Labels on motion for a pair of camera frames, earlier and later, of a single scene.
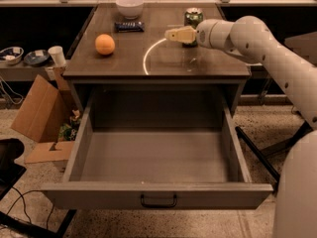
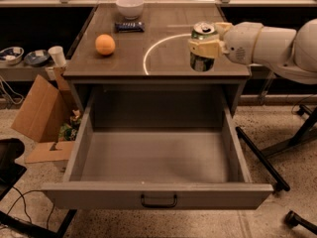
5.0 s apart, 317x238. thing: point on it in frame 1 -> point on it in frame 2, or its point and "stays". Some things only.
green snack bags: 68,132 stays
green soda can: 192,17 -> 202,30
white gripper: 205,34 -> 240,44
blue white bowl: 11,55 stays
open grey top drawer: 157,148 stays
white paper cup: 57,55 stays
